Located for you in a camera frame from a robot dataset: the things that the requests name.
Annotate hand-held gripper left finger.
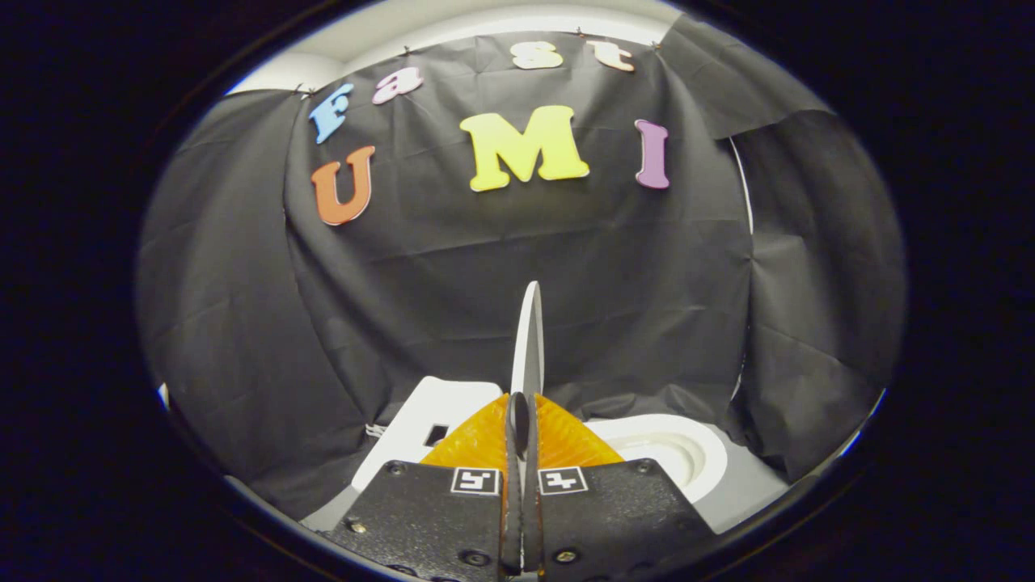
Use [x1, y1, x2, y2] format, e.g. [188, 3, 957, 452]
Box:
[327, 392, 523, 580]

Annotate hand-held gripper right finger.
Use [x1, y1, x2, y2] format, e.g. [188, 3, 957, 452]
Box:
[522, 392, 719, 580]

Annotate black backdrop cloth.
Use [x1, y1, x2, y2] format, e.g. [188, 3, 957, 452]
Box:
[136, 15, 907, 522]

